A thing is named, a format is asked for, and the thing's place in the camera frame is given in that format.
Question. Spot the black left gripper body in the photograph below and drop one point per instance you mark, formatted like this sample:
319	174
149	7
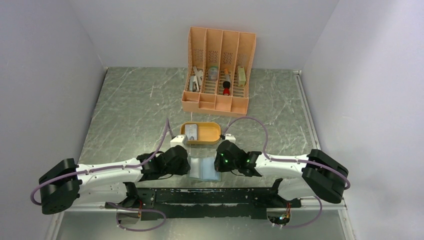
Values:
180	169

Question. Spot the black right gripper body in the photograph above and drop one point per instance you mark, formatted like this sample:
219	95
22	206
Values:
223	165

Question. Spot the mint green card holder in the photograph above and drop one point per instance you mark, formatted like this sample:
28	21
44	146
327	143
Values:
203	169

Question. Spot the silver credit card stack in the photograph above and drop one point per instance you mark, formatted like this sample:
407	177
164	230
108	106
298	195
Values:
191	131

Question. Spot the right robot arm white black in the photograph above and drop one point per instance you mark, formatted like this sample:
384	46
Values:
308	175

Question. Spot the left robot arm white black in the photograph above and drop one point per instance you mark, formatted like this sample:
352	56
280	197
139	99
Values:
69	184

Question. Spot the red black marker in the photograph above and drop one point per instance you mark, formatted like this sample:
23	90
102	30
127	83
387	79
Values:
226	84

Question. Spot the grey stapler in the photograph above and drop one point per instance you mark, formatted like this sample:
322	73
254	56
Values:
195	80

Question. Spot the pale green eraser box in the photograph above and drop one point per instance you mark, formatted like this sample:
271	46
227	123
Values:
241	76

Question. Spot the clear tape roll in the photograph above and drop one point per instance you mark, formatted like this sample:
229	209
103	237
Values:
213	73

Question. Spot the orange desk file organizer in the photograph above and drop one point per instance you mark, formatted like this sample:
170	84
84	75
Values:
225	49

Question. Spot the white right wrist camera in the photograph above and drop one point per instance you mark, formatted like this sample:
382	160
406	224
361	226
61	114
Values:
228	137

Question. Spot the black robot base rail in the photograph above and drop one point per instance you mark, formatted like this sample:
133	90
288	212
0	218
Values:
183	203

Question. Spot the aluminium table edge rail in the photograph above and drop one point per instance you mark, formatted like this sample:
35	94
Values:
307	112

